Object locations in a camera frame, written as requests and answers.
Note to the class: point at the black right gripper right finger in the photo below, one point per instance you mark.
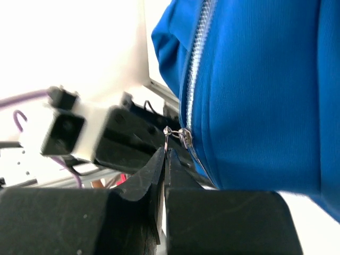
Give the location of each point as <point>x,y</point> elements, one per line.
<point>176,176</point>

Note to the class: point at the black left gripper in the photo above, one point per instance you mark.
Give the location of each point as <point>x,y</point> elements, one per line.
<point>131,136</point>

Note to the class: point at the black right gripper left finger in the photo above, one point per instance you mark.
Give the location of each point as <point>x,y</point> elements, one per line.
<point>137,186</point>

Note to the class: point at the blue zip jacket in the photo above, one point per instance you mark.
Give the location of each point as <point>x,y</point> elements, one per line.
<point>258,85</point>

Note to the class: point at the aluminium left rail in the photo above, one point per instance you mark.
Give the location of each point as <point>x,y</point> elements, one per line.
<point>164,92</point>

